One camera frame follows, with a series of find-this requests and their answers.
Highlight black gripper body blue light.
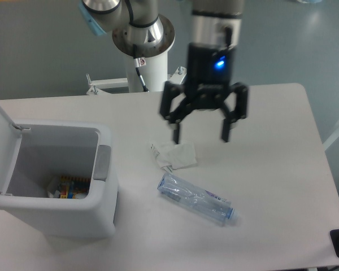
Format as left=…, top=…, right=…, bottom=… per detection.
left=180, top=42, right=236, bottom=112

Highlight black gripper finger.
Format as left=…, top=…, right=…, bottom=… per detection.
left=159, top=81, right=194, bottom=144
left=215, top=82, right=249, bottom=142

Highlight white push-top trash can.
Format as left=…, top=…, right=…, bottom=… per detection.
left=0, top=106, right=118, bottom=238

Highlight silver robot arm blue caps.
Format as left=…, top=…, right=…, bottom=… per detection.
left=79, top=1, right=249, bottom=143

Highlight colourful trash inside can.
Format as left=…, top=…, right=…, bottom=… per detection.
left=46, top=175, right=91, bottom=199

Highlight crumpled white tissue wrapper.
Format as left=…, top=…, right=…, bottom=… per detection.
left=149, top=141, right=197, bottom=173

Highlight crushed clear plastic bottle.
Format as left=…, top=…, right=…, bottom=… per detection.
left=157, top=172, right=239, bottom=226

